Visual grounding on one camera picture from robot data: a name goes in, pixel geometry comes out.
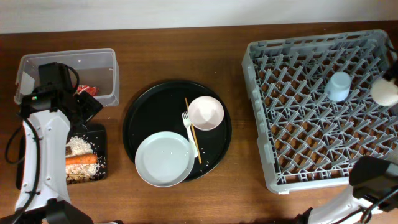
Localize grey dishwasher rack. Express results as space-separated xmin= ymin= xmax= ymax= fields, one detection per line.
xmin=242 ymin=30 xmax=397 ymax=194

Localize light blue cup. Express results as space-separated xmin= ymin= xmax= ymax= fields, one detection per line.
xmin=324 ymin=72 xmax=351 ymax=102

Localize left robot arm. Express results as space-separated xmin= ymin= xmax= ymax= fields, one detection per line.
xmin=1 ymin=62 xmax=103 ymax=223

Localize white plastic fork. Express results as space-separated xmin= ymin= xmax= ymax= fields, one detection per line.
xmin=182 ymin=112 xmax=195 ymax=157

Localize orange carrot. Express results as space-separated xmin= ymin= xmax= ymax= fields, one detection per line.
xmin=65 ymin=154 xmax=98 ymax=166

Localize wooden chopstick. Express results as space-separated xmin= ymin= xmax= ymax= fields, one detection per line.
xmin=185 ymin=98 xmax=202 ymax=164

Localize round black serving tray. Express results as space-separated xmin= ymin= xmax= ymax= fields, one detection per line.
xmin=123 ymin=80 xmax=232 ymax=182

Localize grey plate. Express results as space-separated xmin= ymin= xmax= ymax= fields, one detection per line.
xmin=135 ymin=131 xmax=195 ymax=187

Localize clear plastic bin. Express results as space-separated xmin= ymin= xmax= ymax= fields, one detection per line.
xmin=14 ymin=48 xmax=119 ymax=107

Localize white cup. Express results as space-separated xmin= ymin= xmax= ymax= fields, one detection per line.
xmin=371 ymin=78 xmax=397 ymax=106

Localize black rectangular tray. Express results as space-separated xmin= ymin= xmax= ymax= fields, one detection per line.
xmin=16 ymin=124 xmax=109 ymax=190

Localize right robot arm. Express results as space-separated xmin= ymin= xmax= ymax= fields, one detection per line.
xmin=293 ymin=149 xmax=397 ymax=224

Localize pile of white rice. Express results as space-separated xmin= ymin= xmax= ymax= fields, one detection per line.
xmin=65 ymin=136 xmax=106 ymax=182

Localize dark brown food chunk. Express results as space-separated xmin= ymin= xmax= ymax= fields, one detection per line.
xmin=65 ymin=146 xmax=72 ymax=156

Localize red snack wrapper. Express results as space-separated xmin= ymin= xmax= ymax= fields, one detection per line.
xmin=77 ymin=85 xmax=99 ymax=96

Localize peanut shells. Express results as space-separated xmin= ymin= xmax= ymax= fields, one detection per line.
xmin=66 ymin=174 xmax=93 ymax=184

